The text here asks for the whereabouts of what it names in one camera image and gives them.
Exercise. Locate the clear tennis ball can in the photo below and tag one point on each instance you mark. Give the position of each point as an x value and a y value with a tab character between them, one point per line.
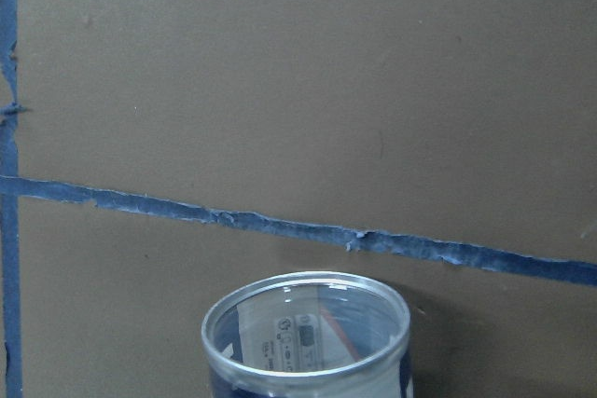
309	334

